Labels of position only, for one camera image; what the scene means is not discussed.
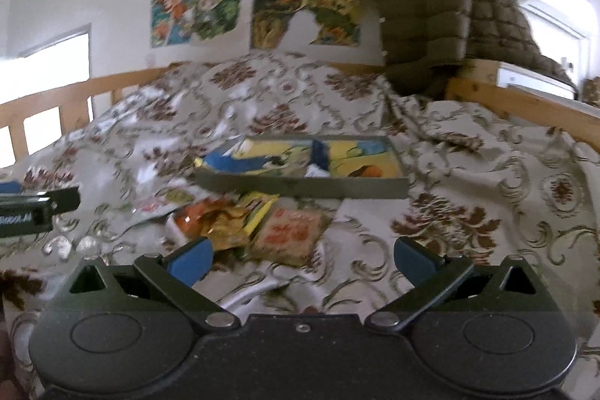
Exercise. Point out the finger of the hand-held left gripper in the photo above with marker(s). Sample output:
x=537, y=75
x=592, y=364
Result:
x=8, y=187
x=63, y=198

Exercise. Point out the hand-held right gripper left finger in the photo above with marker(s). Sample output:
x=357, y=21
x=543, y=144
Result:
x=190, y=260

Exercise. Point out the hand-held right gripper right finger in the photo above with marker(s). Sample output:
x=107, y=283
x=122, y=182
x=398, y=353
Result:
x=413, y=262

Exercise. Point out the orange gold snack packet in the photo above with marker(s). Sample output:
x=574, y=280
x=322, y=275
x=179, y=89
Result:
x=201, y=217

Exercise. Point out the yellow snack packet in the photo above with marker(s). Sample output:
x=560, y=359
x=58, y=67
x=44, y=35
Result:
x=260, y=212

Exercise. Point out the small orange fruit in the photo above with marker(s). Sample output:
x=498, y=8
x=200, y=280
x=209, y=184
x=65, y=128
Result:
x=372, y=171

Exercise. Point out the pink rice cracker packet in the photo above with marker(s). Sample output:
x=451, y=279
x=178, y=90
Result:
x=290, y=236

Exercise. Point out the grey tray with cartoon print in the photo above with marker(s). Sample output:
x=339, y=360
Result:
x=300, y=187

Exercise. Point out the blue white snack packet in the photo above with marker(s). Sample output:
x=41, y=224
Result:
x=320, y=154

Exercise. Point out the floral printed blanket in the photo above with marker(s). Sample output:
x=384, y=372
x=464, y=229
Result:
x=445, y=217

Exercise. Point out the window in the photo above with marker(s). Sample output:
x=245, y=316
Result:
x=51, y=58

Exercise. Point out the white cabinet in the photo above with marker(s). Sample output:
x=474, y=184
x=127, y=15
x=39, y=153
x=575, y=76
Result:
x=529, y=81

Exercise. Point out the colourful printed box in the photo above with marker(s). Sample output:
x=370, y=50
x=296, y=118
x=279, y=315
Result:
x=591, y=93

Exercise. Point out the olive puffer jacket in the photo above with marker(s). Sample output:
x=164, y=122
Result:
x=431, y=6

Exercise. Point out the white air conditioner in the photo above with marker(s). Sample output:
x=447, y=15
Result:
x=548, y=1

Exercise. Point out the wooden bed frame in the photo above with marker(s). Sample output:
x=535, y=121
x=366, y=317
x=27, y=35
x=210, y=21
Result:
x=506, y=100

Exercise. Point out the two-figure cartoon wall poster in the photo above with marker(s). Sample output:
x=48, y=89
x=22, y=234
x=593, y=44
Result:
x=197, y=11

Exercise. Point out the white wall socket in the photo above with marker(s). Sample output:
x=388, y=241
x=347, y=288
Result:
x=567, y=63

